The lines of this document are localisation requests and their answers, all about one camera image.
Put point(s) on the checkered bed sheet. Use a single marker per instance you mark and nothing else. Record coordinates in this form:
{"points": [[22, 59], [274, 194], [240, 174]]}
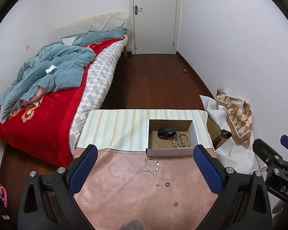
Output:
{"points": [[98, 81]]}

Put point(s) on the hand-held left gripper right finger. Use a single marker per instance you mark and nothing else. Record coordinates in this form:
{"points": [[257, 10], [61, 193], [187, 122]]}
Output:
{"points": [[206, 167]]}

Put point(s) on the striped pillow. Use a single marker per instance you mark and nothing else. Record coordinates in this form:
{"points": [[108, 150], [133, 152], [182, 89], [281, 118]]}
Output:
{"points": [[105, 25]]}

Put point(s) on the grey fuzzy yarn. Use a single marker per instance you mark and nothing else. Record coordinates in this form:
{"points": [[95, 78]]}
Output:
{"points": [[134, 225]]}

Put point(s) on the striped pastel cloth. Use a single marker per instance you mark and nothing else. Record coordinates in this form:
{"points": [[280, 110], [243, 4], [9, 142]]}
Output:
{"points": [[115, 129]]}

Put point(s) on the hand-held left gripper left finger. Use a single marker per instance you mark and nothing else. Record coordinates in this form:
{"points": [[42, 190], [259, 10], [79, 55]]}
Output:
{"points": [[85, 166]]}

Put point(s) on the white crumpled sheet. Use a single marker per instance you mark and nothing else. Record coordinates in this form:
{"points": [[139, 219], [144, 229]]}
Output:
{"points": [[237, 155]]}

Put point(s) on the beige diamond patterned cloth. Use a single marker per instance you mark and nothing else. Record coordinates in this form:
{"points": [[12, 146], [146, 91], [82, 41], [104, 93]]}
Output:
{"points": [[239, 117]]}

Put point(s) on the white crumpled tissue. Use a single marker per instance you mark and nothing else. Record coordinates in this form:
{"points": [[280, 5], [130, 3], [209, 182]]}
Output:
{"points": [[50, 69]]}

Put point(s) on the red floral blanket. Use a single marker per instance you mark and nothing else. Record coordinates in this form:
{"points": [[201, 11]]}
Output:
{"points": [[45, 124]]}

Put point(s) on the black wristwatch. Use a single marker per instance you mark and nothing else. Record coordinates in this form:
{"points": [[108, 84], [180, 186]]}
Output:
{"points": [[164, 133]]}

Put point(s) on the pink suede cloth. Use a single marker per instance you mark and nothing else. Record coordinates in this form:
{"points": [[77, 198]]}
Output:
{"points": [[139, 203]]}

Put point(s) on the blue-grey quilt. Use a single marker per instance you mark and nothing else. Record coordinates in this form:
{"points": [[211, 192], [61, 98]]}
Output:
{"points": [[62, 67]]}

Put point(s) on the white door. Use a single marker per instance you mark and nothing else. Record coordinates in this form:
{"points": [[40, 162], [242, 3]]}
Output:
{"points": [[154, 16]]}

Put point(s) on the pink plastic hanger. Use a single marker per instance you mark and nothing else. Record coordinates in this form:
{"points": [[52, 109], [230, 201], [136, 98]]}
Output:
{"points": [[2, 194]]}

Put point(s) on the white cardboard box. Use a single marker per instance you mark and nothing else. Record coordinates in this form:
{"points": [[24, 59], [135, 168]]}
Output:
{"points": [[170, 151]]}

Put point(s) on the brown cardboard box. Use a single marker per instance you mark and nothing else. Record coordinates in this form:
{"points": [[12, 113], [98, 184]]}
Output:
{"points": [[214, 131]]}

